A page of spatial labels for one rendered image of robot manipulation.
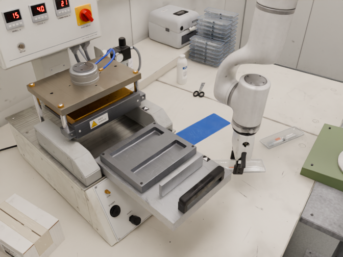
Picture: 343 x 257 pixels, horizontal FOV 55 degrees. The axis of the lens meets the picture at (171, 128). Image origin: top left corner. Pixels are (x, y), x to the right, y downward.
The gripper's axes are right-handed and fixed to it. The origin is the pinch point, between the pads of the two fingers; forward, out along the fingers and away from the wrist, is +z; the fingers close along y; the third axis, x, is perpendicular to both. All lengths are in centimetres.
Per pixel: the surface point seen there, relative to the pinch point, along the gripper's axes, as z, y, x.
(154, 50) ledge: 7, 93, 32
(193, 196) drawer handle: -18.3, -28.8, 16.8
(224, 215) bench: 7.5, -15.4, 4.9
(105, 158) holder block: -16.0, -15.8, 38.6
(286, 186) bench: 7.2, -3.4, -17.1
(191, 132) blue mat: 9.1, 25.5, 13.3
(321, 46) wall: 50, 196, -111
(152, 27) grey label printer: 0, 106, 34
